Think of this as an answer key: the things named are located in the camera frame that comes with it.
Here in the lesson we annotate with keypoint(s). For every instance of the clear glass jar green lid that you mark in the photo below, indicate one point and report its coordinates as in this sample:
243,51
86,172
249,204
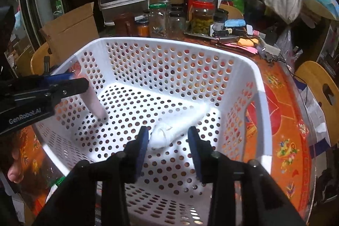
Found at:
158,20

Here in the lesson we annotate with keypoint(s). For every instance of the white cloth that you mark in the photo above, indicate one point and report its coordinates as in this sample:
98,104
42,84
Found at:
175,124

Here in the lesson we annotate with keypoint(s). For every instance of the pink towel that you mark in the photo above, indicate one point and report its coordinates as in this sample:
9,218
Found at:
92,103

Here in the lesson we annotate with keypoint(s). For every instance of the glass jar green olives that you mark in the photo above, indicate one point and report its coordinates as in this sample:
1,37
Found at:
202,12

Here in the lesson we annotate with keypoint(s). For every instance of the white perforated plastic basket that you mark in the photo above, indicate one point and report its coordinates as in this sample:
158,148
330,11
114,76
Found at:
172,86

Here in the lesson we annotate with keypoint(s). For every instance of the wooden chair left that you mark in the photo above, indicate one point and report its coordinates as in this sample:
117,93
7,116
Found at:
37,60

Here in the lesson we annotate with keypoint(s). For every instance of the black phone stand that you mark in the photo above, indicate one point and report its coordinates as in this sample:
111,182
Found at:
47,64

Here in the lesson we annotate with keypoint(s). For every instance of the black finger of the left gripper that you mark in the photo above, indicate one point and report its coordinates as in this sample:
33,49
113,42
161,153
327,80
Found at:
68,88

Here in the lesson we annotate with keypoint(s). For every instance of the white power strip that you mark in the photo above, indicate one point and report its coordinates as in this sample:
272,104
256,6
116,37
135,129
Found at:
275,51

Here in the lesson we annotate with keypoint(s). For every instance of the wooden chair right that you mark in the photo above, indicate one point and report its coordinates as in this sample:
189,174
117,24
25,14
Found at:
325,92

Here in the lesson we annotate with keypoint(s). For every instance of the brown ceramic jar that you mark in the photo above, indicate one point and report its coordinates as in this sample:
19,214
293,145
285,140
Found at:
125,25

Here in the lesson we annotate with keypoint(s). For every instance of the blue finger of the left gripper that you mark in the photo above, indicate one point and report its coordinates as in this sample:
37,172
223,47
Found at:
54,79

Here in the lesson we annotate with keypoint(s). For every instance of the wooden chair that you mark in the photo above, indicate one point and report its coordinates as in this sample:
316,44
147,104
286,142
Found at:
37,60
325,92

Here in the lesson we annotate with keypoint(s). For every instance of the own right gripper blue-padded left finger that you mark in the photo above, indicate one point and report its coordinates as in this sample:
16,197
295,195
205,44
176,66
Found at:
135,151

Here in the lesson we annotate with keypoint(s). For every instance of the person's hand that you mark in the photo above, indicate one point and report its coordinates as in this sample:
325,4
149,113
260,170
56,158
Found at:
15,173

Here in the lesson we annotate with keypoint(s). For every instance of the cardboard box left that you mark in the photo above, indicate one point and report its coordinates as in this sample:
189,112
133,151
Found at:
70,32

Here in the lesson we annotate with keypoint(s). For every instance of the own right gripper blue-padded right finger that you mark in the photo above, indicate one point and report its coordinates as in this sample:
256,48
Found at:
201,152

